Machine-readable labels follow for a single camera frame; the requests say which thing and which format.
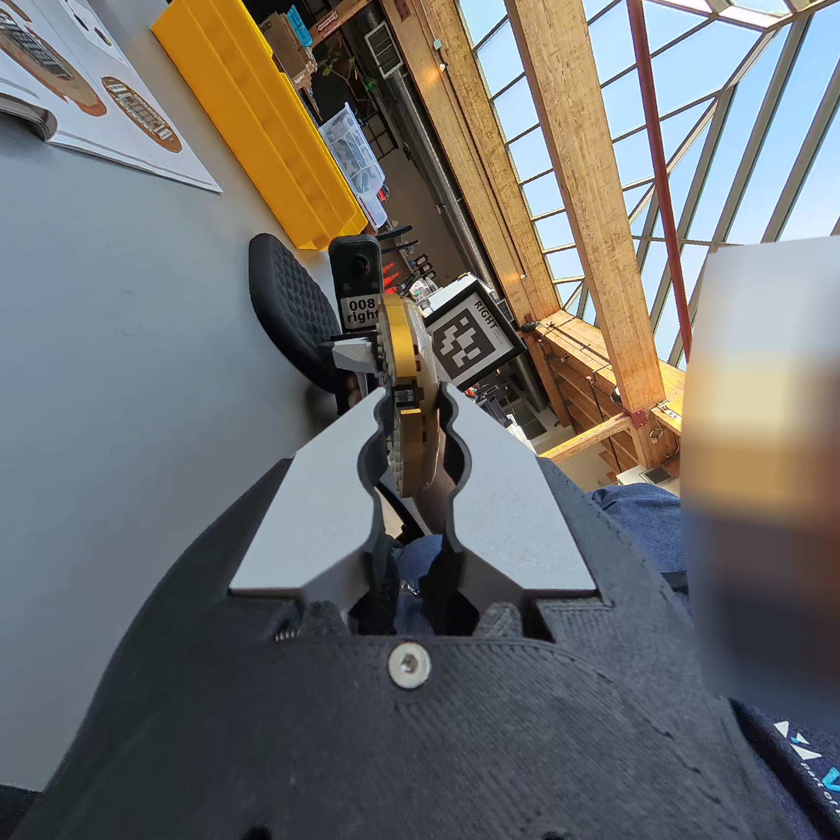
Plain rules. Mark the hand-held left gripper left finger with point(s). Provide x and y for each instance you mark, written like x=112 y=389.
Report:
x=308 y=518

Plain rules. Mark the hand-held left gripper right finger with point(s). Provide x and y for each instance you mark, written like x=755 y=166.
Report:
x=518 y=518

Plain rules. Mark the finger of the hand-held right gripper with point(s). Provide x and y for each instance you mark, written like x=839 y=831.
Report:
x=351 y=358

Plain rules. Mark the round gold lego pot assembly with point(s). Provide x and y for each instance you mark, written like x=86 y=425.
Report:
x=410 y=394

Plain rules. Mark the lego instruction booklet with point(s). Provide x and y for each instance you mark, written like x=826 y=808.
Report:
x=98 y=65

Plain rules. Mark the white plastic container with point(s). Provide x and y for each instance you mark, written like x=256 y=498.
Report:
x=375 y=210

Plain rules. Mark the black textured wrist pad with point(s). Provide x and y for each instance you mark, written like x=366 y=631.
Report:
x=289 y=308

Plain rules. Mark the clear plastic parts bin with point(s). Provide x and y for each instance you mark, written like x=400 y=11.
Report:
x=351 y=148

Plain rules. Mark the navy blue sweatshirt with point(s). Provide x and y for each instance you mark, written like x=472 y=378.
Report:
x=643 y=518

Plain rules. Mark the yellow plastic bin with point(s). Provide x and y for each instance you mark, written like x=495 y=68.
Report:
x=262 y=111

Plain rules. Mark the cardboard box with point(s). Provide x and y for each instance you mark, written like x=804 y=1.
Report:
x=289 y=56

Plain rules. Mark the red steel beam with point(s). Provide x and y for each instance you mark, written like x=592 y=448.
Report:
x=657 y=164

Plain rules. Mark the silver ventilation duct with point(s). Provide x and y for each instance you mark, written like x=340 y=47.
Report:
x=433 y=177

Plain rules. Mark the wall air vent grille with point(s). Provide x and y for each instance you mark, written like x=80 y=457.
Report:
x=384 y=49

